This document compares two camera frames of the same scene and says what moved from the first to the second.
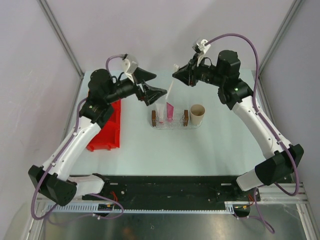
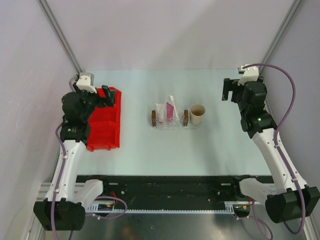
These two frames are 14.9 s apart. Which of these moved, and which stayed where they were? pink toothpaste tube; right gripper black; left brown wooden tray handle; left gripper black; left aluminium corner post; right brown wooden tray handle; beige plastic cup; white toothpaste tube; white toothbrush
Moved: right gripper black; white toothbrush; left gripper black
Stayed: pink toothpaste tube; right brown wooden tray handle; left aluminium corner post; white toothpaste tube; left brown wooden tray handle; beige plastic cup
